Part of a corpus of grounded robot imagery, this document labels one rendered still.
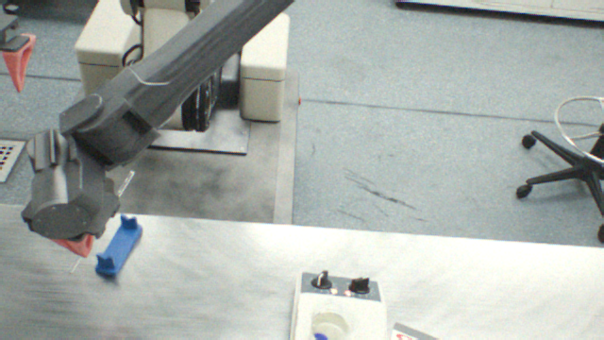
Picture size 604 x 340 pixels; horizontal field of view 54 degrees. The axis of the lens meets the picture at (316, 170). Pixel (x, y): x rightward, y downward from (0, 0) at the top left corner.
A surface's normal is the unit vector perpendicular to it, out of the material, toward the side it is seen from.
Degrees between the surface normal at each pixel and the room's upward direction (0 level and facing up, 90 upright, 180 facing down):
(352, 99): 0
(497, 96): 0
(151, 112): 82
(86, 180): 60
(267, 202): 0
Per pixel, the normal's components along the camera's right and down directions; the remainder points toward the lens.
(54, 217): 0.33, 0.69
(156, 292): 0.11, -0.71
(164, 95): 0.56, 0.51
